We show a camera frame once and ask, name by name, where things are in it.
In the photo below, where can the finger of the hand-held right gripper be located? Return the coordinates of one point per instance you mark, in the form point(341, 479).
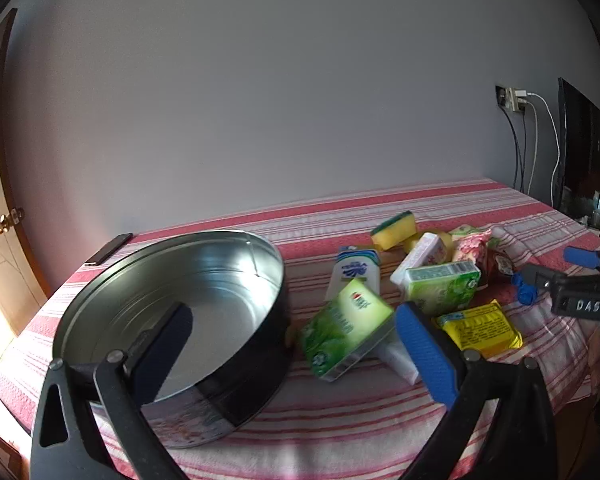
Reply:
point(535, 276)
point(582, 256)

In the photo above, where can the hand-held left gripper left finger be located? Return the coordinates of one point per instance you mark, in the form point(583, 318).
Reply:
point(165, 350)

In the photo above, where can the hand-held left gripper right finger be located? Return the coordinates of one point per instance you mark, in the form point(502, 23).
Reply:
point(425, 355)

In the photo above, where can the plain white packet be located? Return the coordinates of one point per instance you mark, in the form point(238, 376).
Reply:
point(400, 360)

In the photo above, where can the yellow printed packet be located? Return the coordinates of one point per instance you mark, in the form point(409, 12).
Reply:
point(480, 330)

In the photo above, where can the pink snack packet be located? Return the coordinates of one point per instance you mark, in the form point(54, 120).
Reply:
point(470, 250)

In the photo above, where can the green tissue packet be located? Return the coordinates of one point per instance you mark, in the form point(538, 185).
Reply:
point(340, 330)
point(440, 285)

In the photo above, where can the round metal tin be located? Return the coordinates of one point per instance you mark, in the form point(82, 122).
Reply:
point(220, 280)

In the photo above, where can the plain yellow sponge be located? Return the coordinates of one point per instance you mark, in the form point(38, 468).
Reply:
point(445, 245)

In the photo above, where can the yellow sponge with green top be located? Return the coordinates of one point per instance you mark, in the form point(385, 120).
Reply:
point(392, 235)

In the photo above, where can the dark sauce packet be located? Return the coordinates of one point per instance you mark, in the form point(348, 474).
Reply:
point(502, 265)

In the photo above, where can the pale green packet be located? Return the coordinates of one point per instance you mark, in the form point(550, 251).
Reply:
point(467, 230)

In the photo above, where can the white carton box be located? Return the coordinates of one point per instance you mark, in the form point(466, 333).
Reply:
point(420, 255)

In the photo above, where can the black television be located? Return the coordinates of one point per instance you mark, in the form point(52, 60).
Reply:
point(582, 150)

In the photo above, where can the black smartphone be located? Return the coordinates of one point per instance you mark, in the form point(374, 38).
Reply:
point(107, 250)

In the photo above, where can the red white striped blanket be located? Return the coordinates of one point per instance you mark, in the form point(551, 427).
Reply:
point(330, 425)

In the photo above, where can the white charger plug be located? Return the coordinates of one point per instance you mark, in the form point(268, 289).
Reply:
point(521, 99)

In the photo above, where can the brown wooden door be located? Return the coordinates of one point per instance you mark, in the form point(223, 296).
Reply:
point(0, 160)

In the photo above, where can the wall socket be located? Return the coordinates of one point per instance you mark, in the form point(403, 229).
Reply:
point(505, 96)

